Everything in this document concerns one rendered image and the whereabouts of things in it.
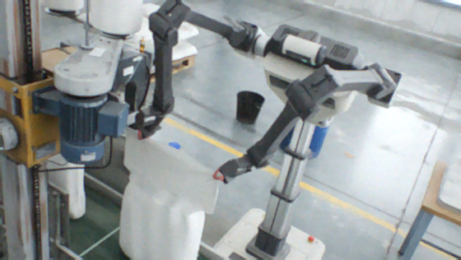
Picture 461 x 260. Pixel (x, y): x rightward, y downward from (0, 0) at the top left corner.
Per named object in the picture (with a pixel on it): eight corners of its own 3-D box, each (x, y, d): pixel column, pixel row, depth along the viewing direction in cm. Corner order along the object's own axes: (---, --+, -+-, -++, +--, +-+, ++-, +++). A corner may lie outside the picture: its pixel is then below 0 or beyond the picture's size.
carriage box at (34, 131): (100, 137, 176) (102, 66, 161) (26, 171, 149) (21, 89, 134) (58, 115, 185) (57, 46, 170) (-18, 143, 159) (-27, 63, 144)
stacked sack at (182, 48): (198, 56, 545) (200, 44, 538) (165, 67, 493) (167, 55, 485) (172, 46, 562) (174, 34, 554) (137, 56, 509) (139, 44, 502)
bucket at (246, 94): (264, 120, 448) (270, 98, 435) (251, 129, 424) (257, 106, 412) (240, 109, 459) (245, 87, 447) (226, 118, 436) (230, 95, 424)
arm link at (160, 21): (185, 3, 131) (165, -14, 134) (163, 40, 135) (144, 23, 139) (249, 30, 170) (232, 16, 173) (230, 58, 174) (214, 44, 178)
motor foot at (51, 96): (80, 113, 149) (81, 90, 145) (52, 124, 140) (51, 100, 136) (62, 104, 153) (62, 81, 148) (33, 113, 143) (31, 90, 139)
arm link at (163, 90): (180, 26, 136) (160, 8, 140) (166, 34, 134) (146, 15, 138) (177, 110, 171) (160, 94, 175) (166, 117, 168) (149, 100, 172)
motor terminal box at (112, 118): (128, 131, 152) (130, 102, 147) (118, 146, 143) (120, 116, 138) (105, 126, 152) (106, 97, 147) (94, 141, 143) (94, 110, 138)
